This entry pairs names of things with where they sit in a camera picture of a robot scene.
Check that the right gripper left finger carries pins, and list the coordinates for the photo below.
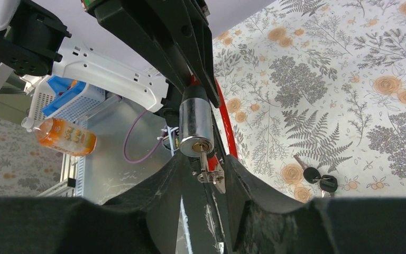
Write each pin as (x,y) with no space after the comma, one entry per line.
(143,219)

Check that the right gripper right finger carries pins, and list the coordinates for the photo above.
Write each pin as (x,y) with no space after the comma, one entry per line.
(264,220)

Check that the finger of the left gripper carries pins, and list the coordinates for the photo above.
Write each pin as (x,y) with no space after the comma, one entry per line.
(188,26)
(138,26)

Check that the black-headed key pair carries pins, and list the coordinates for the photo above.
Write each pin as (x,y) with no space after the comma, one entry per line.
(328,184)

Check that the red cable lock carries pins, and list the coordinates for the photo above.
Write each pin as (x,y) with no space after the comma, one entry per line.
(196,124)

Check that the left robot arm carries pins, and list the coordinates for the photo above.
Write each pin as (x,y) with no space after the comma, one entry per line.
(35,42)

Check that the white plastic basket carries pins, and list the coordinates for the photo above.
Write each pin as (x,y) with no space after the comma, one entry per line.
(42,95)

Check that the blue box in basket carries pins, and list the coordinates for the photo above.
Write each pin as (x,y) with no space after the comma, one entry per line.
(65,89)

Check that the orange snack packet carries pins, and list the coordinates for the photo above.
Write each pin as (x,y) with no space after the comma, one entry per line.
(61,135)

